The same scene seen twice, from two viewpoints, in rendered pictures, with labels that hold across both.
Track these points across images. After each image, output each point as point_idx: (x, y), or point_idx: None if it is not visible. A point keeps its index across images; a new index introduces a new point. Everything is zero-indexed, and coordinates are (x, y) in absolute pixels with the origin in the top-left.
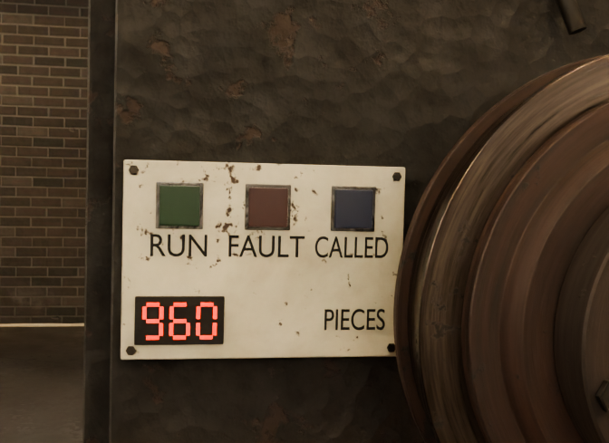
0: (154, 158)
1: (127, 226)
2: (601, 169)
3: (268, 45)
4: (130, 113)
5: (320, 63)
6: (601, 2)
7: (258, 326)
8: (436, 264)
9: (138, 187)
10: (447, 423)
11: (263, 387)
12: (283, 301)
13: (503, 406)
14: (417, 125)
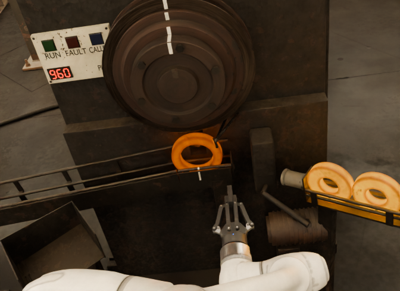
0: (39, 31)
1: (37, 52)
2: (134, 44)
3: None
4: (28, 21)
5: None
6: None
7: (81, 71)
8: (104, 66)
9: (36, 43)
10: (119, 101)
11: (90, 84)
12: (85, 65)
13: (129, 98)
14: (111, 9)
